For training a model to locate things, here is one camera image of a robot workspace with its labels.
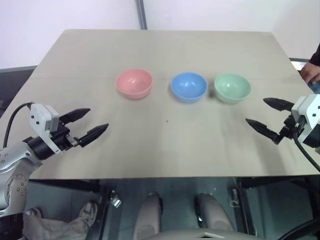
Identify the green plastic bowl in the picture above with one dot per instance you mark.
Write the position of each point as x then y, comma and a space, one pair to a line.
228, 93

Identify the metal table leg bracket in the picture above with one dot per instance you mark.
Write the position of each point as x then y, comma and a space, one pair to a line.
115, 199
234, 197

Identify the grey robot right leg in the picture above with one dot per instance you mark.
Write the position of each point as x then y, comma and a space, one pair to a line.
212, 212

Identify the grey sneaker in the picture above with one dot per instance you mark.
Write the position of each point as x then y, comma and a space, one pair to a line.
33, 212
88, 211

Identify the grey robot left leg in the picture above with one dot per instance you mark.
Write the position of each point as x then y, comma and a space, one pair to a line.
148, 215

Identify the grey robot torso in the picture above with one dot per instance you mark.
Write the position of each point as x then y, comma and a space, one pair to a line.
190, 233

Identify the grey robot leg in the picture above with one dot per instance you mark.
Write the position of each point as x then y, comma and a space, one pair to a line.
148, 215
212, 212

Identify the black table frame leg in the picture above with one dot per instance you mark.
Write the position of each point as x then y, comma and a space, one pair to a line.
103, 215
246, 212

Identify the pink plastic bowl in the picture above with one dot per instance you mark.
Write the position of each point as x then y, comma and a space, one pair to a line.
140, 87

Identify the beige trouser leg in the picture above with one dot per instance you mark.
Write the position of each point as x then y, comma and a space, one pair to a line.
50, 228

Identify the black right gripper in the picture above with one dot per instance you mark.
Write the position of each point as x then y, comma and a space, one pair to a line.
291, 128

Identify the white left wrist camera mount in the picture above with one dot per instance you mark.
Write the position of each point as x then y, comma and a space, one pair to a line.
37, 117

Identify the grey vertical wall post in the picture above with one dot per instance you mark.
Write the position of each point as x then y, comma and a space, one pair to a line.
141, 13

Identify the bystander dark sleeved forearm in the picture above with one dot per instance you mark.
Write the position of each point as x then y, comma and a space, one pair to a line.
316, 55

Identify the bluish phone in hand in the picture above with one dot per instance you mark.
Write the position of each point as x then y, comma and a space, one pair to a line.
315, 87

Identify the bystander bare hand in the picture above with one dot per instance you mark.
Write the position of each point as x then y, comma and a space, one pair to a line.
311, 71

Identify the blue plastic bowl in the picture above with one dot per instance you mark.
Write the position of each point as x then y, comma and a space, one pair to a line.
185, 93

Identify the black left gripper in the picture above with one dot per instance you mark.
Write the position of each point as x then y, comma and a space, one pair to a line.
61, 138

